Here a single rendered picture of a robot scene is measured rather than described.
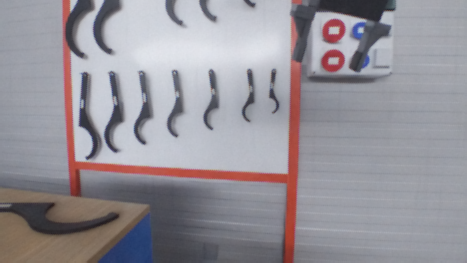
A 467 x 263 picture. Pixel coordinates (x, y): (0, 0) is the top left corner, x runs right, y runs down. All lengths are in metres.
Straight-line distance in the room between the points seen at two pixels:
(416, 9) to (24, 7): 2.46
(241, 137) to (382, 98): 0.80
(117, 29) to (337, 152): 1.48
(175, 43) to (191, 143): 0.59
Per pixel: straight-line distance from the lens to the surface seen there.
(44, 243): 0.77
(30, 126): 2.11
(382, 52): 1.25
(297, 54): 0.47
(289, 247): 1.53
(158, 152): 1.45
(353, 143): 1.41
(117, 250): 0.75
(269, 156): 1.30
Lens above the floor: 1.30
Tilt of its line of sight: 5 degrees down
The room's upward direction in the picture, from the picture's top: straight up
